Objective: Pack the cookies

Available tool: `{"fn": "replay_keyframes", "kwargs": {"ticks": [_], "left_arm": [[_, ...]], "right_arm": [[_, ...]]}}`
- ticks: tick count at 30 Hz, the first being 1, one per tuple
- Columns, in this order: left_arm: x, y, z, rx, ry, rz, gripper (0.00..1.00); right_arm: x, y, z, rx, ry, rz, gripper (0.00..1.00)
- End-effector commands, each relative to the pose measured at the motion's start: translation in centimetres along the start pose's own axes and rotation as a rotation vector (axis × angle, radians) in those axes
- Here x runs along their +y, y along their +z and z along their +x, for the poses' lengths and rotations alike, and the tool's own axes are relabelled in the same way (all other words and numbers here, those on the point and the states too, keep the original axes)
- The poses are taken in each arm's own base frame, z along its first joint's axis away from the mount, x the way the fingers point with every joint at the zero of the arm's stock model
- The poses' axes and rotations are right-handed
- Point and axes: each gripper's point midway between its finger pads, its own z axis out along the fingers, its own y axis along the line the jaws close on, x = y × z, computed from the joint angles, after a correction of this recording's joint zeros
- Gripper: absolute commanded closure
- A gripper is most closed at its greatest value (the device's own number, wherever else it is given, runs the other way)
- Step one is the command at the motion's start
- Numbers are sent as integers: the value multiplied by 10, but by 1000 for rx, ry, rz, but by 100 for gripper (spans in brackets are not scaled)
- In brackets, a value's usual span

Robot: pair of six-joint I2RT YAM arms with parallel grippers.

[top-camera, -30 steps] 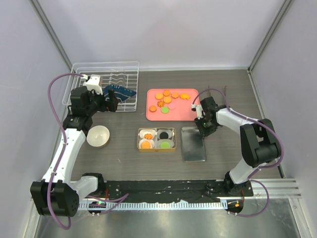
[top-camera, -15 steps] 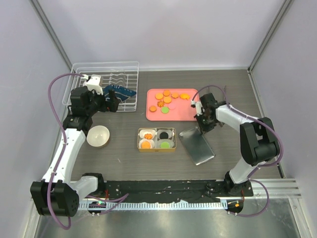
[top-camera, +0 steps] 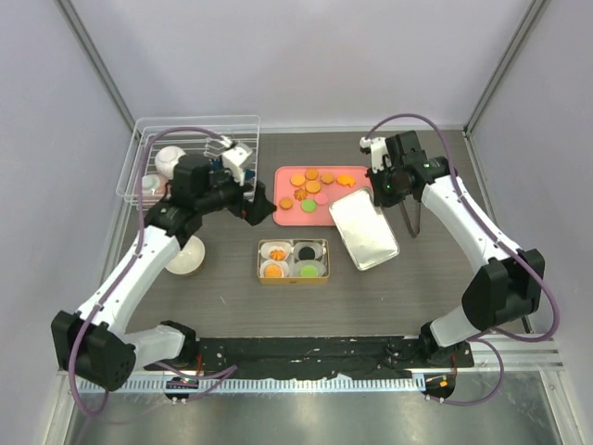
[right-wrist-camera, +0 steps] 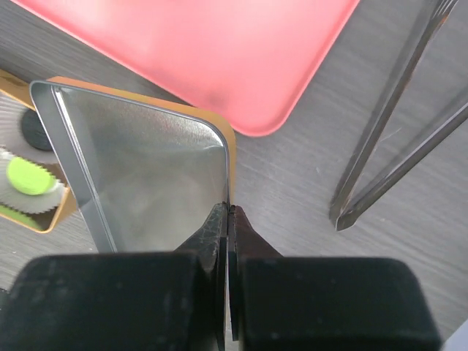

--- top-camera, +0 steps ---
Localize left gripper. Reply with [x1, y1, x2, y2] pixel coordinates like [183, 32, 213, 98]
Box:
[196, 163, 276, 225]

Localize metal tongs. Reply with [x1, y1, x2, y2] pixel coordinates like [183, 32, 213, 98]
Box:
[398, 201, 422, 239]

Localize orange swirl cookie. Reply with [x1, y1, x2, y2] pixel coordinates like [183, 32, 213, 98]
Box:
[269, 249, 286, 261]
[294, 188, 309, 201]

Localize silver tin lid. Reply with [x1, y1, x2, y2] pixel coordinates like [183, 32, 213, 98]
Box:
[329, 187, 400, 272]

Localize black round cookie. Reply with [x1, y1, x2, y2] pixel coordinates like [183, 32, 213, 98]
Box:
[298, 247, 316, 261]

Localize large orange round cookie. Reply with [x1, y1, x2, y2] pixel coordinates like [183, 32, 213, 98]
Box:
[263, 263, 284, 278]

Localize green round cookie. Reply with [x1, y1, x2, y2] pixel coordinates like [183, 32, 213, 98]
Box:
[299, 264, 319, 278]
[301, 199, 317, 213]

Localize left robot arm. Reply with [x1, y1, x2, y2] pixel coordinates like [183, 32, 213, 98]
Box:
[51, 146, 276, 391]

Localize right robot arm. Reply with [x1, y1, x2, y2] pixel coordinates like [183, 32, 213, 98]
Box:
[360, 131, 545, 366]

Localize orange round cookie left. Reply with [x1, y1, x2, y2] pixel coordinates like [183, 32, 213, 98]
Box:
[278, 197, 294, 210]

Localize pink tray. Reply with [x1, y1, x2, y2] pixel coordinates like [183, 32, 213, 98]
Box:
[273, 165, 371, 226]

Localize orange cookie upper left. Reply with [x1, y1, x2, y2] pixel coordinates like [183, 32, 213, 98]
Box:
[290, 173, 307, 187]

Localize orange scalloped cookie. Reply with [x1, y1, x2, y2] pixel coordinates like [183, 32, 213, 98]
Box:
[335, 174, 356, 187]

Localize gold cookie tin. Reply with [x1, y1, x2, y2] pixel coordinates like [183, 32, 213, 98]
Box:
[256, 238, 331, 286]

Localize orange round cookie middle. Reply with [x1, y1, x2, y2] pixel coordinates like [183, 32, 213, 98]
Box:
[305, 180, 322, 194]

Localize pink round cookie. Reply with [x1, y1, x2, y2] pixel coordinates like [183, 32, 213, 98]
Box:
[314, 193, 329, 206]

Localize orange round cookie top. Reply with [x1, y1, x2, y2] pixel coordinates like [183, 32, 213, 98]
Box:
[305, 169, 319, 181]

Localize blue patterned plate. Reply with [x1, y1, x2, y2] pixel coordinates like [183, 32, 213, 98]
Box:
[209, 158, 255, 183]

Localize white bowl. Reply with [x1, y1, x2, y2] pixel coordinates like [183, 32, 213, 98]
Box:
[165, 235, 206, 276]

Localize pink cup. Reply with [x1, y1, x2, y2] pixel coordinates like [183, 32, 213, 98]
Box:
[141, 173, 167, 209]

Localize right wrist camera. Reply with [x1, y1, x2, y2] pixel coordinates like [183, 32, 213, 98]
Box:
[360, 136, 390, 173]

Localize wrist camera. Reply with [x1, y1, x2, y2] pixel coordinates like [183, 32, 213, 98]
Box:
[219, 135, 255, 185]
[360, 136, 390, 173]

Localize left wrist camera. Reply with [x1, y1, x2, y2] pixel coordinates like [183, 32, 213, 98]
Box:
[219, 135, 255, 185]

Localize white wire dish rack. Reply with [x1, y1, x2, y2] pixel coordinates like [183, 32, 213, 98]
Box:
[116, 115, 260, 206]

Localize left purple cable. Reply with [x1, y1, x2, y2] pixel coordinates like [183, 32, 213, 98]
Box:
[68, 126, 228, 416]

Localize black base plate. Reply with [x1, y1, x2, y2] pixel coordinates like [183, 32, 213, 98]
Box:
[147, 336, 476, 377]

